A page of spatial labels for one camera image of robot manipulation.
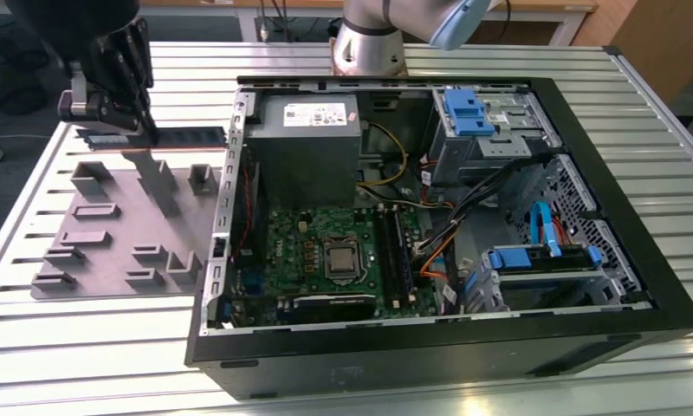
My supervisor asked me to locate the hard disk in blue carrier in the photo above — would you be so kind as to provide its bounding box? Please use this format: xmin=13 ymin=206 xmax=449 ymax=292
xmin=484 ymin=244 xmax=603 ymax=274

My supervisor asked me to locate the black cable bundle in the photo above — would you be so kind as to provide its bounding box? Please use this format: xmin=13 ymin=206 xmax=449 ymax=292
xmin=420 ymin=154 xmax=556 ymax=257

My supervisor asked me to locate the black RAM slot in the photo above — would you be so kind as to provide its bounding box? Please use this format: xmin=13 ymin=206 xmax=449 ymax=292
xmin=372 ymin=206 xmax=398 ymax=308
xmin=384 ymin=206 xmax=410 ymax=304

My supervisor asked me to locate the long desk wooden edge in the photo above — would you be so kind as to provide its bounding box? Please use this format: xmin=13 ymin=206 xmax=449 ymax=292
xmin=141 ymin=0 xmax=241 ymax=21

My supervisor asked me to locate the black mesh bin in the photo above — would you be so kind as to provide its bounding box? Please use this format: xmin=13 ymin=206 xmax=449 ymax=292
xmin=0 ymin=14 xmax=65 ymax=116

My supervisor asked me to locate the blue plastic latch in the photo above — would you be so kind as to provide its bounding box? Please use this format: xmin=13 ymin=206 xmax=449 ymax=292
xmin=460 ymin=272 xmax=481 ymax=307

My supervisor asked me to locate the black open PC case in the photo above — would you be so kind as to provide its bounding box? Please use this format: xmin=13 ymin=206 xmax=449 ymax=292
xmin=184 ymin=75 xmax=693 ymax=400

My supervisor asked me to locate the silver CPU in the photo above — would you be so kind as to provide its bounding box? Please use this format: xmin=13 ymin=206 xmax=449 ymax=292
xmin=328 ymin=247 xmax=360 ymax=273

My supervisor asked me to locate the grey parts rack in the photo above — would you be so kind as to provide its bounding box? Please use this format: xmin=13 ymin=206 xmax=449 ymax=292
xmin=30 ymin=149 xmax=224 ymax=300

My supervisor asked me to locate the orange wire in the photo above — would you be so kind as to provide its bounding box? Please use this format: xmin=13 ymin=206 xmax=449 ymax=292
xmin=419 ymin=231 xmax=463 ymax=279

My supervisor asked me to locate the metal disk bay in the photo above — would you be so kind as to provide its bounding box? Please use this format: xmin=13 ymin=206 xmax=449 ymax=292
xmin=460 ymin=249 xmax=655 ymax=314

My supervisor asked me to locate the metal drive cage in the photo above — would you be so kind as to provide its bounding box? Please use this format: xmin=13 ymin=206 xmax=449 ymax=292
xmin=429 ymin=86 xmax=563 ymax=188

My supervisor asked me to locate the blue flat wire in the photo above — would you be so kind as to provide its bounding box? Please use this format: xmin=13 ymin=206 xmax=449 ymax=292
xmin=529 ymin=201 xmax=563 ymax=257

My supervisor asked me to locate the wooden cabinet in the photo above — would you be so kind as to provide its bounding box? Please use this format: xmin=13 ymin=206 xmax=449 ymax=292
xmin=575 ymin=0 xmax=693 ymax=105

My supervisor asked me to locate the red flat wire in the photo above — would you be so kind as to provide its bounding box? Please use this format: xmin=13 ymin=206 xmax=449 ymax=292
xmin=556 ymin=216 xmax=575 ymax=247

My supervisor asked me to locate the grey power supply unit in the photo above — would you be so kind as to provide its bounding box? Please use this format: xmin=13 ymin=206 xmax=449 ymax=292
xmin=245 ymin=94 xmax=364 ymax=211

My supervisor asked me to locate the CPU socket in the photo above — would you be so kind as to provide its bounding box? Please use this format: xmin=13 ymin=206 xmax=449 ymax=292
xmin=320 ymin=235 xmax=366 ymax=286

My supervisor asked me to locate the black graphics card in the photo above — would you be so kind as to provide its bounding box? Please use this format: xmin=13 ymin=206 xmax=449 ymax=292
xmin=277 ymin=292 xmax=377 ymax=325

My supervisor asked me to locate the yellow wire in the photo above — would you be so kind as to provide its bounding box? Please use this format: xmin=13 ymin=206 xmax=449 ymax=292
xmin=354 ymin=122 xmax=410 ymax=188

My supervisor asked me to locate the tall blue drive latch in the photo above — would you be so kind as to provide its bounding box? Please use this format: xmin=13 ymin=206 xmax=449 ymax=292
xmin=445 ymin=88 xmax=496 ymax=136

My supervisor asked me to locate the green motherboard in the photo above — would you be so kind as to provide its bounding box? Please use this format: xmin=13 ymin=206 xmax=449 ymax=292
xmin=229 ymin=205 xmax=440 ymax=324

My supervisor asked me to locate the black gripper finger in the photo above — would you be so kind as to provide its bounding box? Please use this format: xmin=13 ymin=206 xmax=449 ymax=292
xmin=56 ymin=60 xmax=142 ymax=133
xmin=112 ymin=16 xmax=160 ymax=148

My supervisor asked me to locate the RAM stick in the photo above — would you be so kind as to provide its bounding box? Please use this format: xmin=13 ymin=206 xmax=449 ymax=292
xmin=73 ymin=126 xmax=229 ymax=153

